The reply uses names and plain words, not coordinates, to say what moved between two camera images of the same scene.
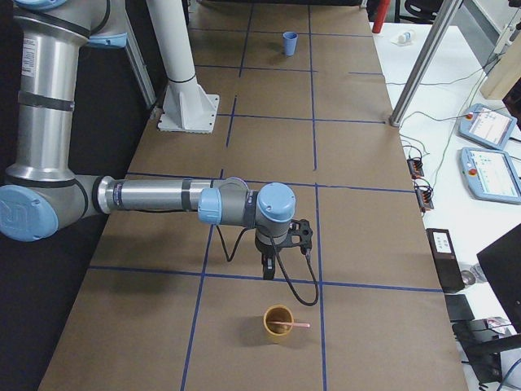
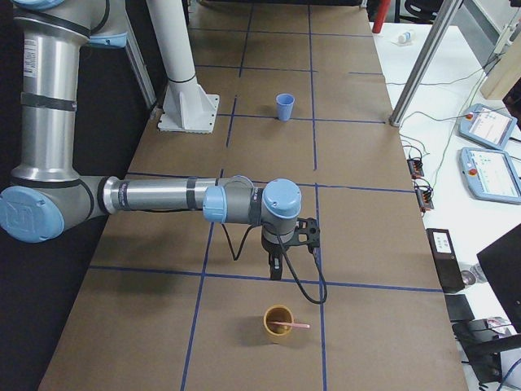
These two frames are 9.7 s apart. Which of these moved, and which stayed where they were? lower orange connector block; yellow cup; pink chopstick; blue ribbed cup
Moved: blue ribbed cup
Stayed: yellow cup; pink chopstick; lower orange connector block
